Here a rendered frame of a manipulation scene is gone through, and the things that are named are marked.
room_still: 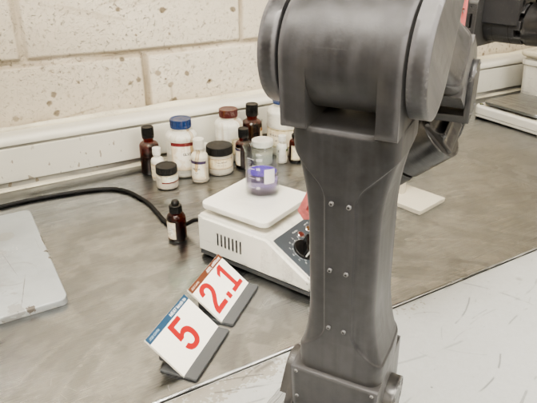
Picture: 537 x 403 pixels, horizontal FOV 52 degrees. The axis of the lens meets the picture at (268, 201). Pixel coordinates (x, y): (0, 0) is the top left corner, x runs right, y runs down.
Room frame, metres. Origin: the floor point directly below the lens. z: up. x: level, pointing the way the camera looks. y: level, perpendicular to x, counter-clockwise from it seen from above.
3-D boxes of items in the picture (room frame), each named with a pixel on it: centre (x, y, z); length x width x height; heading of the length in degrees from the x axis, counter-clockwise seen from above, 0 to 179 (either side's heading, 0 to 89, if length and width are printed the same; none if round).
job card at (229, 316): (0.60, 0.06, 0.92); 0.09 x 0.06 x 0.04; 160
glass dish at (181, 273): (0.65, 0.11, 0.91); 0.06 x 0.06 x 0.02
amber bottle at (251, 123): (1.16, 0.04, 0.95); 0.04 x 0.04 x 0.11
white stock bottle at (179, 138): (1.04, 0.17, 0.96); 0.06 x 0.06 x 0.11
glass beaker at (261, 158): (0.76, 0.01, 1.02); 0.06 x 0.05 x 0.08; 55
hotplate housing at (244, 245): (0.72, 0.00, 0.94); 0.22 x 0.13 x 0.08; 54
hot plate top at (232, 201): (0.73, 0.02, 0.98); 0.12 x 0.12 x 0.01; 54
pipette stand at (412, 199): (0.90, -0.26, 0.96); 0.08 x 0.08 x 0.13; 43
